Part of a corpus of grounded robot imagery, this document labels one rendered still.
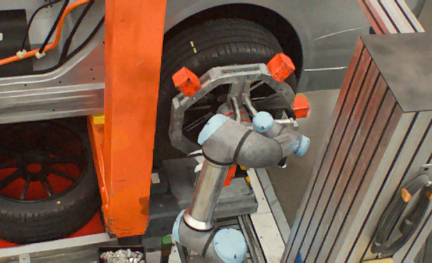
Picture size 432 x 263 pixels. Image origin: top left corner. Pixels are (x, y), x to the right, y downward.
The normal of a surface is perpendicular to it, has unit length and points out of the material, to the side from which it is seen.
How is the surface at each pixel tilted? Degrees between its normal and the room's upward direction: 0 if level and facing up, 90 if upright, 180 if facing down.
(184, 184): 0
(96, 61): 90
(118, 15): 90
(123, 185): 90
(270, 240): 0
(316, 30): 90
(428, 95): 0
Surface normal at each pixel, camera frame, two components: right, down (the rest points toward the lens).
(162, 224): 0.26, 0.72
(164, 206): 0.12, -0.69
